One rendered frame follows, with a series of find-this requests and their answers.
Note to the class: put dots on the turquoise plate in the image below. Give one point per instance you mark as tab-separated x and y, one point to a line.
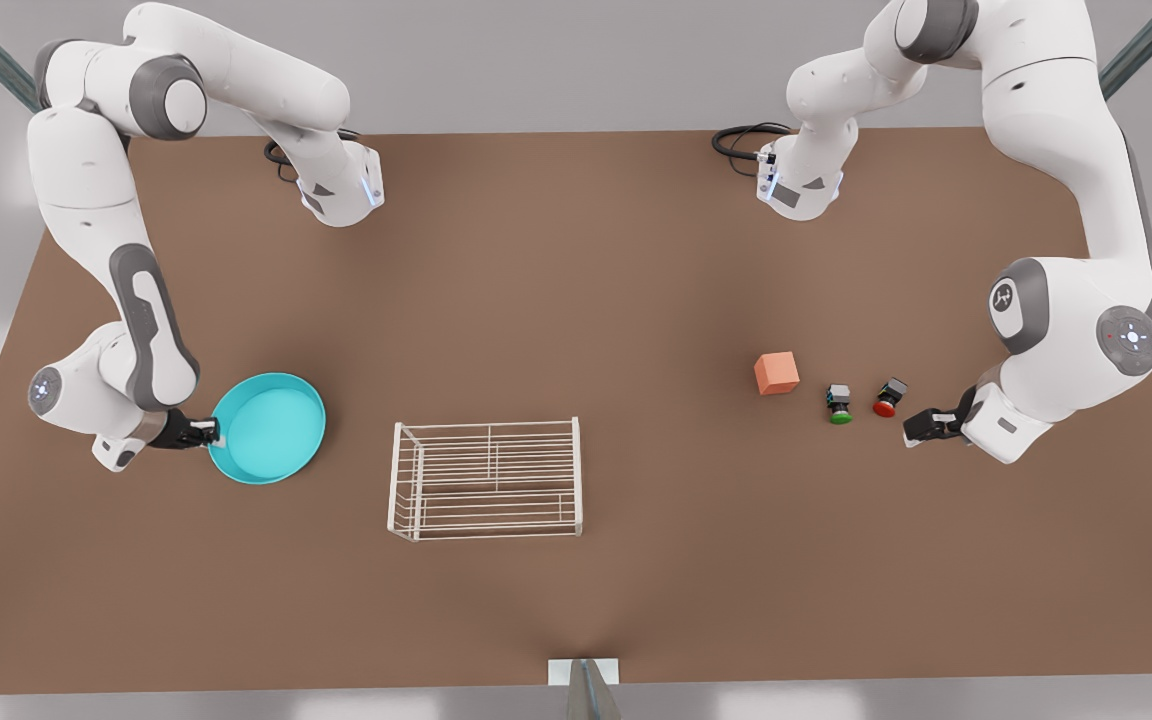
267	427

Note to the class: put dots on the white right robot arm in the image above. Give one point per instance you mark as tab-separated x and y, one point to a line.
96	200

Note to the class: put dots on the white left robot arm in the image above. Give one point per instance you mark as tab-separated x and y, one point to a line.
1066	130

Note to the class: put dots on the orange cube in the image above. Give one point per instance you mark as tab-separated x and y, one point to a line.
777	373

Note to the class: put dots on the red button switch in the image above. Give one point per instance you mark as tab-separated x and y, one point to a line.
889	397

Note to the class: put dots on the green button switch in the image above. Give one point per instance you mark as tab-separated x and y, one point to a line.
840	403

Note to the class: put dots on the silver frame post with foot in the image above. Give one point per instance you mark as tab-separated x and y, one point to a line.
586	687

